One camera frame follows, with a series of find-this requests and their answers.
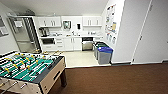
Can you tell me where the small blue wall sign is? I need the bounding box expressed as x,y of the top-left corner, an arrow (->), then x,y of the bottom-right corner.
105,33 -> 110,40

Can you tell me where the brown cork board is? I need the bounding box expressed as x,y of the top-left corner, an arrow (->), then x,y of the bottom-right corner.
111,21 -> 118,34

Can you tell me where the grey bulletin board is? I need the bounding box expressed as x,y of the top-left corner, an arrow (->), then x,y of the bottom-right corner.
0,15 -> 10,37

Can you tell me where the small white wall sign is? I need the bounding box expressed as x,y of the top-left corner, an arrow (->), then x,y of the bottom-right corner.
111,36 -> 117,45

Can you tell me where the black lid waste bin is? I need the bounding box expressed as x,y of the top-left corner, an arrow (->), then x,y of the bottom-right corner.
92,40 -> 105,58

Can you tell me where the blue lid waste bin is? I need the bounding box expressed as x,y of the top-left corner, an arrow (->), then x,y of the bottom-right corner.
97,46 -> 114,65

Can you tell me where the stainless steel refrigerator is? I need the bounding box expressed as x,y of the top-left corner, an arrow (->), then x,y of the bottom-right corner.
7,15 -> 43,54

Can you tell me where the green field foosball table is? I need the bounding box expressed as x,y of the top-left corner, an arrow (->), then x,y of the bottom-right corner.
0,50 -> 68,94

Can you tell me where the white room door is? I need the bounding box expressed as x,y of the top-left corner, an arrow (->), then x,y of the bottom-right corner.
131,0 -> 168,64

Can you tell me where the built-in black microwave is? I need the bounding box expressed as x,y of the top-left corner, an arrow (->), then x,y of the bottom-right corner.
41,37 -> 55,45

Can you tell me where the white base cabinet door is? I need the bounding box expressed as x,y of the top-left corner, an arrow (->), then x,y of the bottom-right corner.
63,37 -> 74,52
72,37 -> 83,52

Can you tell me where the small green wall sign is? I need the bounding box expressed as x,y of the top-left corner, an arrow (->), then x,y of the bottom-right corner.
108,34 -> 113,42

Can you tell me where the white drawer front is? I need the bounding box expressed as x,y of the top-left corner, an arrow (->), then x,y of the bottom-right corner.
54,37 -> 65,42
54,40 -> 65,45
54,43 -> 65,52
92,37 -> 102,42
41,44 -> 56,52

